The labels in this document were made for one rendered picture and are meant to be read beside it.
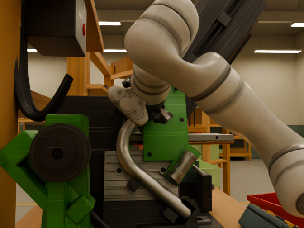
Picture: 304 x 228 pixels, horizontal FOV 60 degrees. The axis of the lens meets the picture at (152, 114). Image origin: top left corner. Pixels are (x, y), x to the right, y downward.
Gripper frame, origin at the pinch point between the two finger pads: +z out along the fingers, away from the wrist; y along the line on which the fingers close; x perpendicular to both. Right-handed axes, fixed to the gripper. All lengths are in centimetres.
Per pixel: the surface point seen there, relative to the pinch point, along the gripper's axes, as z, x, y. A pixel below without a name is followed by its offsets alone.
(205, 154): 252, -87, -44
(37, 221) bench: 25.1, 39.3, 2.7
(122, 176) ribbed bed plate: 5.9, 14.2, -7.0
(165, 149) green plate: 3.9, 2.3, -10.0
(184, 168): 0.4, 3.3, -16.1
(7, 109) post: -12.2, 21.4, 15.4
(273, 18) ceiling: 554, -644, 35
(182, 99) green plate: 3.9, -10.7, -4.2
